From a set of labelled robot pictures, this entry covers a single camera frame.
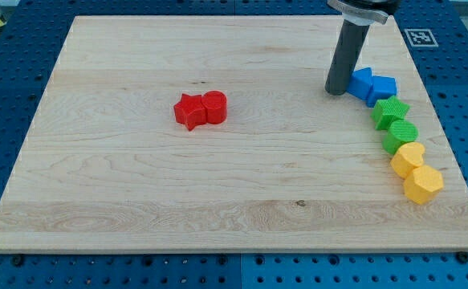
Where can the yellow hexagon block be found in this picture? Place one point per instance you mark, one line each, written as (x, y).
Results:
(423, 184)

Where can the blue cube block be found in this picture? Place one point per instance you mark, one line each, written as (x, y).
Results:
(382, 88)

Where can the green cylinder block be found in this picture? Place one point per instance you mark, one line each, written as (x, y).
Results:
(400, 132)

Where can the light wooden board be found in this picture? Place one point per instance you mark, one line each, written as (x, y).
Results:
(106, 169)

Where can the red cylinder block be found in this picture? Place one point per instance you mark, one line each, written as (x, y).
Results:
(215, 103)

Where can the red star block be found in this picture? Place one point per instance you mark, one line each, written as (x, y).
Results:
(190, 111)

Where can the white fiducial marker tag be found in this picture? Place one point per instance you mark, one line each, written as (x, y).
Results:
(419, 37)

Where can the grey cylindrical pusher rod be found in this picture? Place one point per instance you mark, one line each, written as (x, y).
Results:
(347, 52)

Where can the green star block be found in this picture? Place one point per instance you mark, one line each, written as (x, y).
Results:
(388, 110)

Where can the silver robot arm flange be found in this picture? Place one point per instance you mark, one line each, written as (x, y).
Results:
(365, 12)

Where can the yellow heart block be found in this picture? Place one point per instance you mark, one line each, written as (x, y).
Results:
(407, 158)

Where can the blue pentagon block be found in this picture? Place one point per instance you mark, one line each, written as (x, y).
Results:
(360, 83)

